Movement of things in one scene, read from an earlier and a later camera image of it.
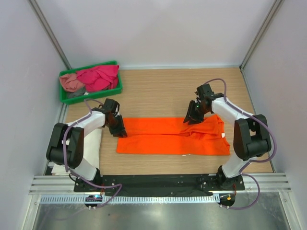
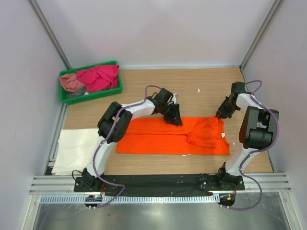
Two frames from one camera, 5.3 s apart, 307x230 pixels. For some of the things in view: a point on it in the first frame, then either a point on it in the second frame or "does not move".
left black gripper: [120, 131] -> [174, 118]
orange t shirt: [173, 136] does not move
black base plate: [157, 184] does not move
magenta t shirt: [100, 78] does not move
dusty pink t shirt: [70, 83] does not move
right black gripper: [195, 119] -> [224, 114]
